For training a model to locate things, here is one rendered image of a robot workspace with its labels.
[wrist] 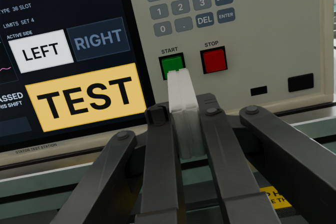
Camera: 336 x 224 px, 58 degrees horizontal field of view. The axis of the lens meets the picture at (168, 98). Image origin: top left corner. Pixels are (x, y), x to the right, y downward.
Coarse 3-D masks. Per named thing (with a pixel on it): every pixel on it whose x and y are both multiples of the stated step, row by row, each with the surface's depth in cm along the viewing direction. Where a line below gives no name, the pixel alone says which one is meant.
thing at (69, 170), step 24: (288, 120) 28; (312, 120) 27; (0, 168) 31; (24, 168) 30; (48, 168) 29; (72, 168) 28; (192, 168) 29; (0, 192) 29; (24, 192) 29; (48, 192) 29; (0, 216) 30
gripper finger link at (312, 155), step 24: (240, 120) 14; (264, 120) 13; (264, 144) 12; (288, 144) 11; (312, 144) 11; (264, 168) 13; (288, 168) 11; (312, 168) 10; (288, 192) 12; (312, 192) 10; (312, 216) 10
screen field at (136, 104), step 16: (128, 64) 28; (48, 80) 28; (64, 80) 28; (80, 80) 28; (96, 80) 28; (112, 80) 28; (128, 80) 28; (32, 96) 29; (48, 96) 29; (64, 96) 29; (80, 96) 29; (96, 96) 29; (112, 96) 29; (128, 96) 29; (48, 112) 29; (64, 112) 29; (80, 112) 29; (96, 112) 29; (112, 112) 29; (128, 112) 30; (48, 128) 30
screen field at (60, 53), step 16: (48, 32) 26; (64, 32) 27; (80, 32) 27; (96, 32) 27; (112, 32) 27; (16, 48) 27; (32, 48) 27; (48, 48) 27; (64, 48) 27; (80, 48) 27; (96, 48) 27; (112, 48) 27; (128, 48) 27; (32, 64) 28; (48, 64) 28
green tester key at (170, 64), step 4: (176, 56) 27; (180, 56) 27; (164, 60) 27; (168, 60) 27; (172, 60) 27; (176, 60) 27; (180, 60) 27; (164, 64) 27; (168, 64) 27; (172, 64) 27; (176, 64) 27; (180, 64) 27; (164, 68) 27; (168, 68) 27; (172, 68) 27; (176, 68) 27; (180, 68) 27; (164, 72) 28
